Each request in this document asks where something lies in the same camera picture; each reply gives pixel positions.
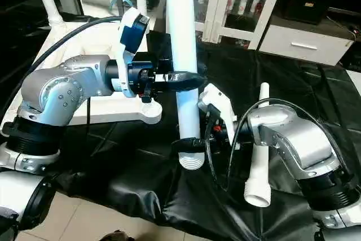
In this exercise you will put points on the white plastic table top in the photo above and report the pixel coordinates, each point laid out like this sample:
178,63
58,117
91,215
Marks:
96,111

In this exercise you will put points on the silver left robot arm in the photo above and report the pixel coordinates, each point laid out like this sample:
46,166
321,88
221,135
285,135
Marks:
56,94

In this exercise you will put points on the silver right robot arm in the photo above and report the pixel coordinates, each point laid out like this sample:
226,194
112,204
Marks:
299,145

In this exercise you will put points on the black plastic mat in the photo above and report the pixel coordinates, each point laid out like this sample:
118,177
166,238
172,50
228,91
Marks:
141,184

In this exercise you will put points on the light blue plastic object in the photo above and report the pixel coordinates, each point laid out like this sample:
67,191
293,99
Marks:
127,1

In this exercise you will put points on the white glass-door cabinet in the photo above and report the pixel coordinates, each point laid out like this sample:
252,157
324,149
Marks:
231,4

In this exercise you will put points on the white drawer unit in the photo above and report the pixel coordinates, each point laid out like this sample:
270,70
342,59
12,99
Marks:
307,43

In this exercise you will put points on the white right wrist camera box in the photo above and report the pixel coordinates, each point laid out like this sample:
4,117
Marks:
219,105

